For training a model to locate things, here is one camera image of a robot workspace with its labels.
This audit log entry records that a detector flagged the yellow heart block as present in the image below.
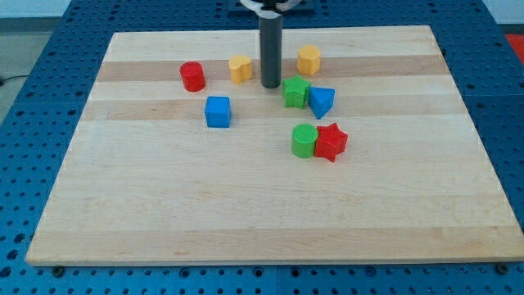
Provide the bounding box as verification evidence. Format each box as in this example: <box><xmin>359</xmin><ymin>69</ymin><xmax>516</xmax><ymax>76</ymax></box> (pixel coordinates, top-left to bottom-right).
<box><xmin>228</xmin><ymin>55</ymin><xmax>253</xmax><ymax>84</ymax></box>

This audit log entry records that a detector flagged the green cylinder block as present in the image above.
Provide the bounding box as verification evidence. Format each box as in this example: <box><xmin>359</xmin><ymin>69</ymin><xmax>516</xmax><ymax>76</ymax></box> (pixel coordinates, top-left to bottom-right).
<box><xmin>291</xmin><ymin>124</ymin><xmax>318</xmax><ymax>158</ymax></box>

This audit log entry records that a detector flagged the blue cube block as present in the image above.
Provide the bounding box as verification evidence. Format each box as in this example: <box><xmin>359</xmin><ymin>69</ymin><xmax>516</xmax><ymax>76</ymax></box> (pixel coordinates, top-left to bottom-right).
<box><xmin>205</xmin><ymin>96</ymin><xmax>231</xmax><ymax>128</ymax></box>

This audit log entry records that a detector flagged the green star block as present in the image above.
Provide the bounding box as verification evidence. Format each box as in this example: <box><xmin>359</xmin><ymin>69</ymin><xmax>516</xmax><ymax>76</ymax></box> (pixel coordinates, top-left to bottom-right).
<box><xmin>282</xmin><ymin>75</ymin><xmax>311</xmax><ymax>109</ymax></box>

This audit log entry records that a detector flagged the red star block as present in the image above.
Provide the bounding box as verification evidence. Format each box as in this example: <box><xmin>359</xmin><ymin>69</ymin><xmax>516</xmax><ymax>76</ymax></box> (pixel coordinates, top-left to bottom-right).
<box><xmin>314</xmin><ymin>123</ymin><xmax>349</xmax><ymax>162</ymax></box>

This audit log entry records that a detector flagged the blue triangle block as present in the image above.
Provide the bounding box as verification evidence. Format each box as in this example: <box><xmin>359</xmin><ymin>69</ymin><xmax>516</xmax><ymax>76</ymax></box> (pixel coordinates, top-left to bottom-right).
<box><xmin>308</xmin><ymin>87</ymin><xmax>336</xmax><ymax>120</ymax></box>

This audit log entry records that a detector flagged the red cylinder block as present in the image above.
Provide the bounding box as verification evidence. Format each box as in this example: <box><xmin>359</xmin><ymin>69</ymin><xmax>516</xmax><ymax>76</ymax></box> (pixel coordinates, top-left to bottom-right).
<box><xmin>179</xmin><ymin>61</ymin><xmax>206</xmax><ymax>92</ymax></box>

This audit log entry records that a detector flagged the yellow hexagon block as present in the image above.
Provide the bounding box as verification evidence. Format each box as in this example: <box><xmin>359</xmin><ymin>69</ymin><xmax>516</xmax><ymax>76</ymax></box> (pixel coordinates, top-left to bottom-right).
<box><xmin>296</xmin><ymin>45</ymin><xmax>322</xmax><ymax>75</ymax></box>

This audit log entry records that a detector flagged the light wooden board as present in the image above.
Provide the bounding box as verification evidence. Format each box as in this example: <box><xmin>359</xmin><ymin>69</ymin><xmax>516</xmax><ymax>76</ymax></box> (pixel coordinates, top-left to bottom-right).
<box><xmin>25</xmin><ymin>25</ymin><xmax>523</xmax><ymax>266</ymax></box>

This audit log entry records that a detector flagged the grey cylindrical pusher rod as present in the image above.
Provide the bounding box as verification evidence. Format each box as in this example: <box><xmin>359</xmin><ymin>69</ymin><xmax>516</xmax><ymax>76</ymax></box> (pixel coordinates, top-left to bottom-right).
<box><xmin>258</xmin><ymin>10</ymin><xmax>282</xmax><ymax>89</ymax></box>

